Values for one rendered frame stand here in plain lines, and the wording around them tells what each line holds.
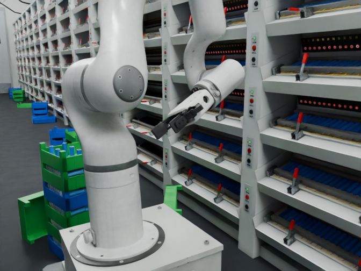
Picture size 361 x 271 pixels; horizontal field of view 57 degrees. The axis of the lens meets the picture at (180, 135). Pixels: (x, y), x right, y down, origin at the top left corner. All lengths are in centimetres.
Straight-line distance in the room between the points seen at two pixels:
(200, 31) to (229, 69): 13
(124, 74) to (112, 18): 13
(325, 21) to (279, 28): 18
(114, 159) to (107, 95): 14
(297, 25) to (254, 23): 20
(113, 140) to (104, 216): 16
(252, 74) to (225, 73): 38
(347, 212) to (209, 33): 69
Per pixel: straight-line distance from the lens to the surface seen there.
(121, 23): 72
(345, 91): 108
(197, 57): 101
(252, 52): 132
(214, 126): 154
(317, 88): 113
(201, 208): 181
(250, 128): 134
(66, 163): 132
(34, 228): 179
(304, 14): 118
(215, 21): 92
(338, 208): 119
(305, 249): 133
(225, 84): 94
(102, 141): 71
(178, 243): 79
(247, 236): 149
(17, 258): 163
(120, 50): 67
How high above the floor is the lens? 80
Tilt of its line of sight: 12 degrees down
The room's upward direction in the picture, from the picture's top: straight up
